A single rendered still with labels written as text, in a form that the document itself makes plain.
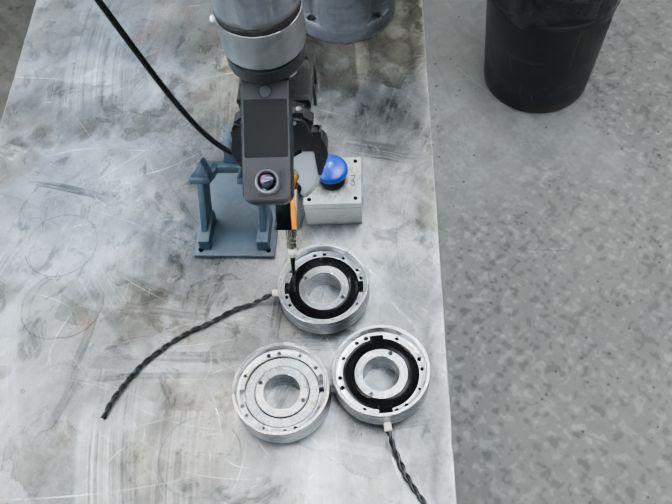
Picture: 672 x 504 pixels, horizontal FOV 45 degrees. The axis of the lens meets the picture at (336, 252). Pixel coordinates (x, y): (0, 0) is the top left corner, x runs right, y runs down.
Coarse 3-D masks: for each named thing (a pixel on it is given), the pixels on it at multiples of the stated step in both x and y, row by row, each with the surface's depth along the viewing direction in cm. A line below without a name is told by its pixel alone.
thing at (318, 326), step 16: (304, 256) 96; (320, 256) 95; (336, 256) 95; (352, 256) 94; (288, 272) 95; (320, 272) 94; (336, 272) 94; (304, 288) 93; (368, 288) 91; (320, 304) 92; (336, 304) 92; (304, 320) 90; (320, 320) 91; (336, 320) 90; (352, 320) 91
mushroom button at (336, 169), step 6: (330, 156) 97; (336, 156) 98; (330, 162) 97; (336, 162) 97; (342, 162) 97; (324, 168) 96; (330, 168) 96; (336, 168) 96; (342, 168) 96; (324, 174) 96; (330, 174) 96; (336, 174) 96; (342, 174) 96; (324, 180) 96; (330, 180) 96; (336, 180) 96; (342, 180) 97
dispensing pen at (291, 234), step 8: (280, 208) 87; (288, 208) 86; (280, 216) 87; (288, 216) 87; (280, 224) 87; (288, 224) 87; (288, 232) 89; (296, 232) 90; (288, 240) 90; (296, 240) 90; (288, 248) 90; (296, 248) 91
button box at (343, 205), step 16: (352, 160) 101; (352, 176) 99; (320, 192) 98; (336, 192) 98; (352, 192) 98; (304, 208) 98; (320, 208) 98; (336, 208) 98; (352, 208) 98; (320, 224) 101
